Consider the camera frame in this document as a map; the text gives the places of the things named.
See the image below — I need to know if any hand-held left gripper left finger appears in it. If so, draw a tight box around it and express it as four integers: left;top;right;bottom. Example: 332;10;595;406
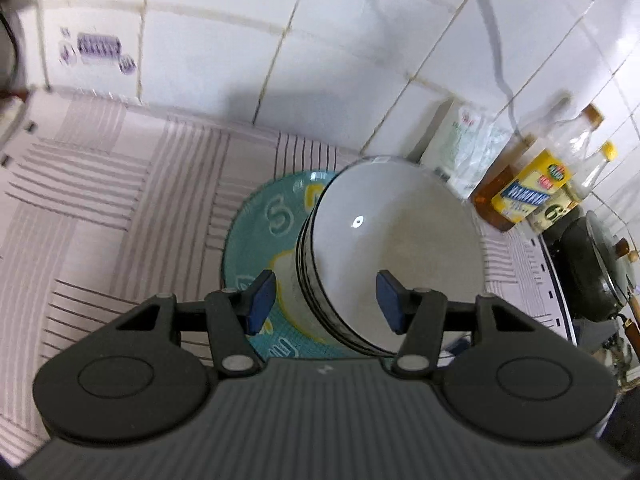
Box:
116;269;277;377

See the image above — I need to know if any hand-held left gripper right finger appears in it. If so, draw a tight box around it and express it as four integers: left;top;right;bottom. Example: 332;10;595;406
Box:
375;269;537;377

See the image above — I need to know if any white bowl black rim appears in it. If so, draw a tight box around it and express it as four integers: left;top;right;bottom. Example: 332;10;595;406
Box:
299;156;485;358
294;205;386;359

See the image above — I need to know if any blue egg print plate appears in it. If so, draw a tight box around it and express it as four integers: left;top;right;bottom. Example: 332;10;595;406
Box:
221;170;351;361

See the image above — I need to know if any white salt bag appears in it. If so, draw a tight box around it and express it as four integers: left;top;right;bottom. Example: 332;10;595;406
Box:
419;99;516;200

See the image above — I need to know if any yellow label oil bottle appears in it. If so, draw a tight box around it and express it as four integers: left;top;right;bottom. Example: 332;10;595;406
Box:
472;91;574;232

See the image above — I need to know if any clear bottle yellow cap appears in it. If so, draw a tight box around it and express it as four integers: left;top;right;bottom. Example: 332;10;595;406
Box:
529;141;619;234

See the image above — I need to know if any black wok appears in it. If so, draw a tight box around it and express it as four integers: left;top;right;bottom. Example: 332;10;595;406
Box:
542;214;632;324

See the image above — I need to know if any striped counter mat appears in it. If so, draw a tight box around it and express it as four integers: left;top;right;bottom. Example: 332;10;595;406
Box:
0;87;576;467

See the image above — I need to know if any glass wok lid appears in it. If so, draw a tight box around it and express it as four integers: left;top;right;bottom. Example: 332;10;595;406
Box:
584;209;640;307

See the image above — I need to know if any clear bottle amber cap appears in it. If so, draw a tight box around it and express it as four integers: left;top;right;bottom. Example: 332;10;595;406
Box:
549;103;606;171

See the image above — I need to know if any black cable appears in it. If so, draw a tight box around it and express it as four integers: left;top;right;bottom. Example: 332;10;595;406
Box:
462;0;522;111

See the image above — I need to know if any purple wall sticker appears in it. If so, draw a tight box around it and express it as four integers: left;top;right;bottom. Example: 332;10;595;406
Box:
58;27;137;75

